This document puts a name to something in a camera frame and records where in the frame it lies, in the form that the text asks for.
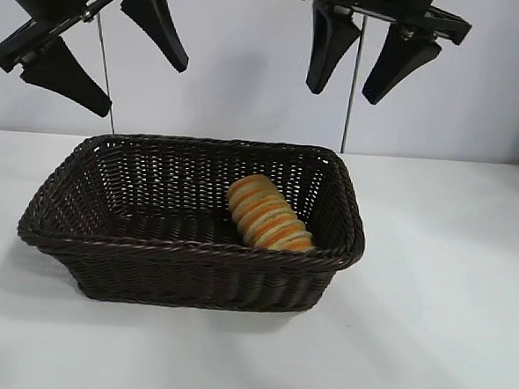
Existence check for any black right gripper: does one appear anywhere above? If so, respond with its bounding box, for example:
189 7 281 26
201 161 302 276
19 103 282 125
285 0 475 112

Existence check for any long striped bread roll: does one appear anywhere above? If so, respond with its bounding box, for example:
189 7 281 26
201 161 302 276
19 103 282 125
223 172 323 254

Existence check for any dark brown wicker basket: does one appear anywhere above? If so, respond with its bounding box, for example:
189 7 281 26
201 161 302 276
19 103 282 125
12 127 372 319

